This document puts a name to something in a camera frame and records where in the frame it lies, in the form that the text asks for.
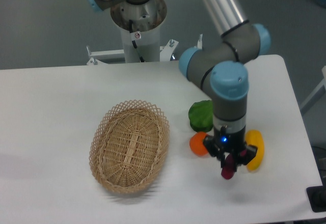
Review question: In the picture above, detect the white metal base frame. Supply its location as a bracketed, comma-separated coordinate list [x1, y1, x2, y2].
[85, 34, 205, 66]

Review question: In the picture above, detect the green bok choy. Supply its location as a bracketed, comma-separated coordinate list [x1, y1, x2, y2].
[188, 100, 213, 132]

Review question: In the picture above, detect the orange tangerine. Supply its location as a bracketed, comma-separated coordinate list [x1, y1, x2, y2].
[189, 131, 208, 156]

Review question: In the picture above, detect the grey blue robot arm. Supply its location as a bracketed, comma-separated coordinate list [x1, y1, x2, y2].
[88, 0, 270, 179]

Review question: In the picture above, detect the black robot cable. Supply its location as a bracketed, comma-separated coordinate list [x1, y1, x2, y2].
[128, 20, 145, 63]

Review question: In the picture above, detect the white frame at right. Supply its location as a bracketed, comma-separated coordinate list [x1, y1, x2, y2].
[300, 66, 325, 115]

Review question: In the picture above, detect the purple sweet potato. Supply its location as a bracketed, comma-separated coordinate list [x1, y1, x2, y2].
[221, 153, 236, 180]

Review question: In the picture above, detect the black device at table edge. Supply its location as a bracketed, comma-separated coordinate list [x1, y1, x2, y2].
[306, 186, 325, 213]

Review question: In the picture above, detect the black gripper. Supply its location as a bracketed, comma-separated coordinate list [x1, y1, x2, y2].
[203, 127, 258, 172]

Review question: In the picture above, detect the woven wicker basket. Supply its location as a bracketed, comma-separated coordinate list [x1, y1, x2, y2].
[89, 100, 170, 194]

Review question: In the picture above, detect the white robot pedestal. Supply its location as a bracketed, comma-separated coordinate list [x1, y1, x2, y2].
[110, 0, 167, 63]

